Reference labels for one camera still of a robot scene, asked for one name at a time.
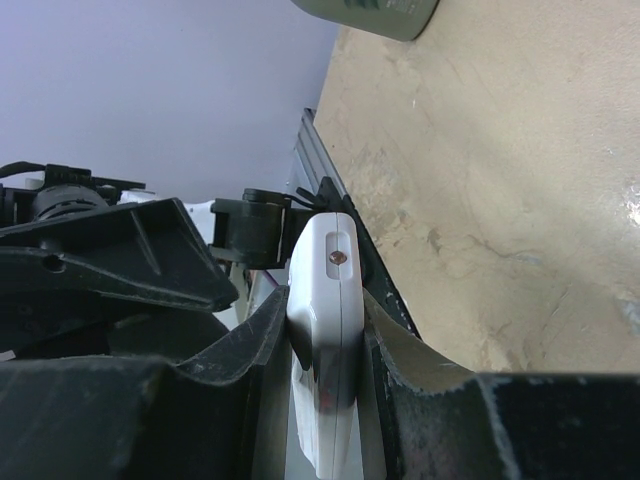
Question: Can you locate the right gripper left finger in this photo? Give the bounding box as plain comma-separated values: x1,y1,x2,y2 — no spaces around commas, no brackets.
1,287,291,479

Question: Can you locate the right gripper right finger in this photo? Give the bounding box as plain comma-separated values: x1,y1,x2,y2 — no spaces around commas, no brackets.
361,296,639,479

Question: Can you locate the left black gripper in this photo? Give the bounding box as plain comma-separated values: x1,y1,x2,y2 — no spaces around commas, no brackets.
1,161,238,312

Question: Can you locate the white remote control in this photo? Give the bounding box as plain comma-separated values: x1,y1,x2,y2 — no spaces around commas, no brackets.
286,213,366,479

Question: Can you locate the dark green sauce bottle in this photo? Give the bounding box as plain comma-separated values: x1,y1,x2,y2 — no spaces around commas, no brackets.
292,0,439,42

